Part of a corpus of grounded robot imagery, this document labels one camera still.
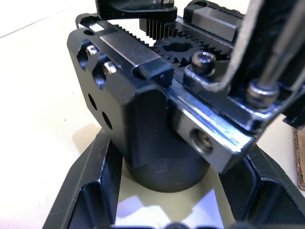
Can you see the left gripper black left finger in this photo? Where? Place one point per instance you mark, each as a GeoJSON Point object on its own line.
{"type": "Point", "coordinates": [78, 190]}

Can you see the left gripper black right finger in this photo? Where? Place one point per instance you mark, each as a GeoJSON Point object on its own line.
{"type": "Point", "coordinates": [269, 202]}

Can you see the black workpiece gripper body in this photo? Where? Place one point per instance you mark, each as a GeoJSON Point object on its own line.
{"type": "Point", "coordinates": [143, 119]}

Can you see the black hex socket screw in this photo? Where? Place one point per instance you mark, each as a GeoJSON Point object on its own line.
{"type": "Point", "coordinates": [166, 2]}
{"type": "Point", "coordinates": [262, 91]}
{"type": "Point", "coordinates": [203, 61]}

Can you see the electric screwdriver with silver bit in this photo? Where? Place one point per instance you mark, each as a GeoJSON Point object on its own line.
{"type": "Point", "coordinates": [283, 45]}

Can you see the black workpiece finger piece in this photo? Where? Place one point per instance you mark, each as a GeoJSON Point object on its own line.
{"type": "Point", "coordinates": [133, 12]}
{"type": "Point", "coordinates": [255, 28]}

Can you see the brown cardboard piece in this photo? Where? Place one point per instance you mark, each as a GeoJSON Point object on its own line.
{"type": "Point", "coordinates": [300, 157]}

